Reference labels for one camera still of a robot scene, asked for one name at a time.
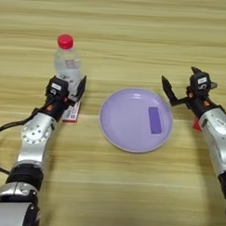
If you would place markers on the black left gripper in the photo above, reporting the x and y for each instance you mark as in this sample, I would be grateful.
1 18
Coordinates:
57 107

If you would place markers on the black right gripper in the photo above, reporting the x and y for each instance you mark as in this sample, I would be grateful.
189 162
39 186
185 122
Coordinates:
199 104

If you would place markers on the red and white small box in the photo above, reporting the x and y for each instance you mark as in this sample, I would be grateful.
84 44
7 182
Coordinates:
72 113

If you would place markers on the clear water bottle red cap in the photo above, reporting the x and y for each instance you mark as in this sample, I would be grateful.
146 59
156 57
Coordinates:
68 63

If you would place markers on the red cube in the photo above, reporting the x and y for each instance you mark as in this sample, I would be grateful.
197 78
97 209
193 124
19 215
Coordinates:
197 124

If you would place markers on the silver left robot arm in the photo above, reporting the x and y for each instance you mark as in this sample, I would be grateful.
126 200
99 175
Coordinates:
25 163

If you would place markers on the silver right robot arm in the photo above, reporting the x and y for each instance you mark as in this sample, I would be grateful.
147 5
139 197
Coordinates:
217 141

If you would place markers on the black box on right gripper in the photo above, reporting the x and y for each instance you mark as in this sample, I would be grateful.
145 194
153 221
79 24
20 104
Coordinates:
200 83

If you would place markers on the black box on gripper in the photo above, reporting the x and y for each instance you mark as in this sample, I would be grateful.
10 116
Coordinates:
200 83
57 87

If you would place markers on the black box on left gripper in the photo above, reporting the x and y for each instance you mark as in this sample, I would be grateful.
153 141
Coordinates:
57 87

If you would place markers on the purple rectangular block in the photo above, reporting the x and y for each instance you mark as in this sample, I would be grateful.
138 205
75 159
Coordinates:
155 120

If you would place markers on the purple round plate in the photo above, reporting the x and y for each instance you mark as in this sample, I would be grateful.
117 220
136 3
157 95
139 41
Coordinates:
129 131

